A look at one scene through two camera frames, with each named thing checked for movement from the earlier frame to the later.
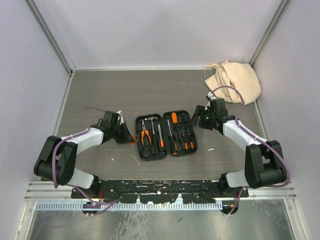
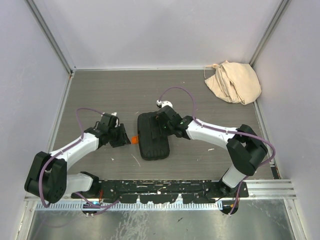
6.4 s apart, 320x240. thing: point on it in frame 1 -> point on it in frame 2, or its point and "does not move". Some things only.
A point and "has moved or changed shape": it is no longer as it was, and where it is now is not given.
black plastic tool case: [158, 136] has moved or changed shape
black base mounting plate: [157, 191] does not move
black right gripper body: [208, 116] -> [166, 127]
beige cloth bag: [234, 82] does not move
